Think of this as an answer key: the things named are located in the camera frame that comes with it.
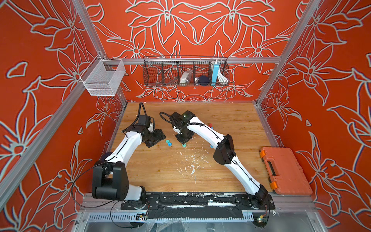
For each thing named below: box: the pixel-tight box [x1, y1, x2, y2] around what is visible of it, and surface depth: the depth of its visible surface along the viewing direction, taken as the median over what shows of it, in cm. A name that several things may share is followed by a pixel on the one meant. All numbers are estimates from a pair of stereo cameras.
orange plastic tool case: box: [259, 146, 314, 195], surface depth 80 cm
